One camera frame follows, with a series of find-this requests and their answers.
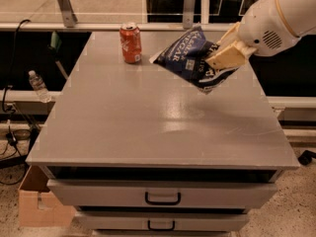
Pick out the cardboard box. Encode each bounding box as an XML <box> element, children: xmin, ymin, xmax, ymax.
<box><xmin>18</xmin><ymin>166</ymin><xmax>75</xmax><ymax>227</ymax></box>

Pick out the black object on floor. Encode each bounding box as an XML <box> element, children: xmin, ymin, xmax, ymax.
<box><xmin>298</xmin><ymin>150</ymin><xmax>316</xmax><ymax>166</ymax></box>

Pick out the green handled tool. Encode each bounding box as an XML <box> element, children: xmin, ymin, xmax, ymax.
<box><xmin>48</xmin><ymin>31</ymin><xmax>68</xmax><ymax>80</ymax></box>

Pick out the grey drawer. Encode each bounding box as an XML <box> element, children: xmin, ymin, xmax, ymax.
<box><xmin>75</xmin><ymin>211</ymin><xmax>248</xmax><ymax>232</ymax></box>
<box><xmin>47</xmin><ymin>180</ymin><xmax>277</xmax><ymax>209</ymax></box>

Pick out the clear plastic water bottle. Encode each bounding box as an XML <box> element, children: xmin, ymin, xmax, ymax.
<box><xmin>29</xmin><ymin>70</ymin><xmax>51</xmax><ymax>103</ymax></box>

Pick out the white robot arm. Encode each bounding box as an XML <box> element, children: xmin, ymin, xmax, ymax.
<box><xmin>205</xmin><ymin>0</ymin><xmax>316</xmax><ymax>70</ymax></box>

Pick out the orange soda can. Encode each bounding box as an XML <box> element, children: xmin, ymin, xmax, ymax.
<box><xmin>119</xmin><ymin>23</ymin><xmax>141</xmax><ymax>63</ymax></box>

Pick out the black cable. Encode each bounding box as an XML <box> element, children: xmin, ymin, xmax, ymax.
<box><xmin>1</xmin><ymin>18</ymin><xmax>33</xmax><ymax>115</ymax></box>

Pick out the blue potato chip bag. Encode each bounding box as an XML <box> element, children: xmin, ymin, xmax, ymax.
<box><xmin>149</xmin><ymin>27</ymin><xmax>238</xmax><ymax>94</ymax></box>

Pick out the lower grey drawer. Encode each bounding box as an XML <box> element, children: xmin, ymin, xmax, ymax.
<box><xmin>75</xmin><ymin>211</ymin><xmax>248</xmax><ymax>232</ymax></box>

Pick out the left metal bracket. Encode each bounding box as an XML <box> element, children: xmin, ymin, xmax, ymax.
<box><xmin>57</xmin><ymin>0</ymin><xmax>78</xmax><ymax>28</ymax></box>

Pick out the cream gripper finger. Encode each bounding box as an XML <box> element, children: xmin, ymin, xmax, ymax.
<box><xmin>205</xmin><ymin>40</ymin><xmax>257</xmax><ymax>70</ymax></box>
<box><xmin>217</xmin><ymin>22</ymin><xmax>240</xmax><ymax>47</ymax></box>

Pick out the middle metal bracket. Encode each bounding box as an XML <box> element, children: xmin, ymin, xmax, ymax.
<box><xmin>183</xmin><ymin>0</ymin><xmax>196</xmax><ymax>29</ymax></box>

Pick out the metal bracket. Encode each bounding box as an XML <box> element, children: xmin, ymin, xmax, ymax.
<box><xmin>57</xmin><ymin>0</ymin><xmax>78</xmax><ymax>28</ymax></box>
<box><xmin>183</xmin><ymin>0</ymin><xmax>196</xmax><ymax>29</ymax></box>

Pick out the upper grey drawer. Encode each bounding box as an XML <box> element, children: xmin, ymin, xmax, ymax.
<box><xmin>47</xmin><ymin>180</ymin><xmax>277</xmax><ymax>209</ymax></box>

